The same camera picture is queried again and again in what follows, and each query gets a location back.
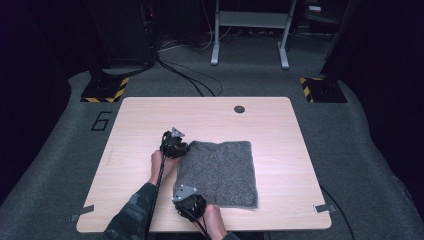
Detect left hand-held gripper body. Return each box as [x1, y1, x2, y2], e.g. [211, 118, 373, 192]
[159, 126, 188, 160]

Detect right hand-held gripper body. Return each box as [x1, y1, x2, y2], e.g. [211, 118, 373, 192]
[171, 184, 208, 220]

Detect grey cloth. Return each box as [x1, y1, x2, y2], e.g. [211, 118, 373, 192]
[173, 140, 259, 210]

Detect person's left hand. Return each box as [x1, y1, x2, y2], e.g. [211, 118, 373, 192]
[148, 149, 183, 187]

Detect person's right hand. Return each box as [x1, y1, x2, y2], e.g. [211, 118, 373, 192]
[195, 203, 230, 240]

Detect black striped stand base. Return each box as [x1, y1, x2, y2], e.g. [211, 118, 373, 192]
[80, 75, 131, 104]
[298, 76, 349, 104]

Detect grey tape strip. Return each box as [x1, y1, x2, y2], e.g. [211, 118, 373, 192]
[313, 203, 337, 214]
[69, 204, 95, 223]

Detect black cabinet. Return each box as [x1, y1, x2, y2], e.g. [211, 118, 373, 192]
[84, 0, 157, 69]

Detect dark curtain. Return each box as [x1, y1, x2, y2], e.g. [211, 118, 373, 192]
[339, 0, 424, 194]
[0, 0, 88, 204]

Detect dark device with white label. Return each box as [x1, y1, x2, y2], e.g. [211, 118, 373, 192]
[303, 2, 338, 25]

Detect black stand column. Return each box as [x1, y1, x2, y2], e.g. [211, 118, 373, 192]
[319, 0, 368, 80]

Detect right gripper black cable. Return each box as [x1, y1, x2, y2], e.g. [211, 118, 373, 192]
[179, 205, 213, 240]

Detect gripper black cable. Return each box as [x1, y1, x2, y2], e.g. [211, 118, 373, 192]
[179, 205, 213, 240]
[143, 130, 169, 240]

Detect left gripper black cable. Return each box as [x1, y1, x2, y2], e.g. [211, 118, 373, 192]
[143, 130, 169, 240]

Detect long black floor cable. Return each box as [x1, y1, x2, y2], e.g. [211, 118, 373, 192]
[155, 55, 217, 98]

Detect thin black floor cable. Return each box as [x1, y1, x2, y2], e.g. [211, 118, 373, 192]
[166, 59, 224, 98]

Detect white floor cables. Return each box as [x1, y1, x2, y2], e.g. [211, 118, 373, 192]
[159, 19, 234, 53]

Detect white desk frame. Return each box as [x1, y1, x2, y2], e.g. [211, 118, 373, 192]
[210, 0, 298, 70]

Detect black floor cable under table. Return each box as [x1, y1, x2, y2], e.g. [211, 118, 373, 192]
[319, 185, 356, 240]

